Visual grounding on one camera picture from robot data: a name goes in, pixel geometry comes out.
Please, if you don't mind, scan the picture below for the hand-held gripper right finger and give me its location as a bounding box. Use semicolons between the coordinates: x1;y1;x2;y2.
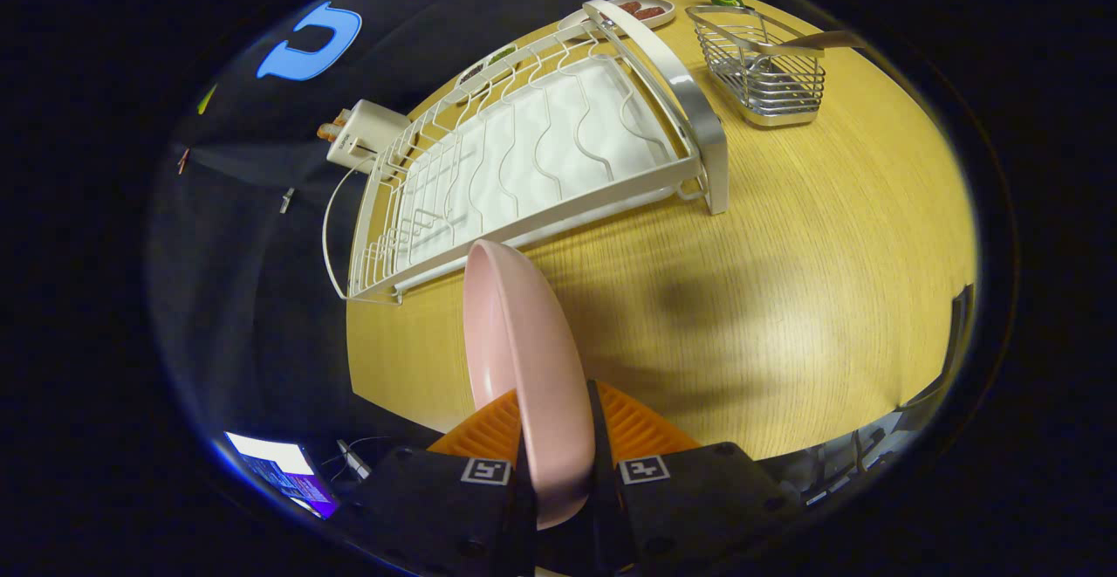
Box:
585;379;805;577

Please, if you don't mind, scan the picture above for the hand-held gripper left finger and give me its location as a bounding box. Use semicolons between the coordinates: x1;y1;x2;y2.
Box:
336;388;538;577

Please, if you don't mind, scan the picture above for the pink plate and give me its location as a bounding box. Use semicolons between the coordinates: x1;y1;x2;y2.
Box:
463;240;597;532

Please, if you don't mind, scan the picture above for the white dish rack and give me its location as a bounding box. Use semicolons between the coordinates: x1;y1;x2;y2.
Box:
322;0;730;306

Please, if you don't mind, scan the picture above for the metal wire basket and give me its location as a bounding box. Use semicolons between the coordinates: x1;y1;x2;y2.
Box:
685;4;827;129

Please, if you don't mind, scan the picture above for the spoon with brown handle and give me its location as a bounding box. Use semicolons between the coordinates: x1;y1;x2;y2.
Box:
749;29;871;59

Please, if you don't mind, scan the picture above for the white divided dish with beans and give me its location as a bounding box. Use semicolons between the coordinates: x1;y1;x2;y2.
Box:
454;43;522;94

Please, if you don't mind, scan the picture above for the beige plate with sausages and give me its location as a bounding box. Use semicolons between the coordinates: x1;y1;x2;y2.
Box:
558;0;676;33

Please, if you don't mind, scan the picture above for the computer monitor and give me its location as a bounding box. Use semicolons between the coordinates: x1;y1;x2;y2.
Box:
224;431;339;519

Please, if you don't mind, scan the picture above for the black backdrop cloth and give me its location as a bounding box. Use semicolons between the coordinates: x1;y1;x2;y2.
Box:
144;0;699;464

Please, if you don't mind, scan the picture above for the white toaster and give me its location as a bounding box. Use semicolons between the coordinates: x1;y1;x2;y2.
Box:
327;100;412;175

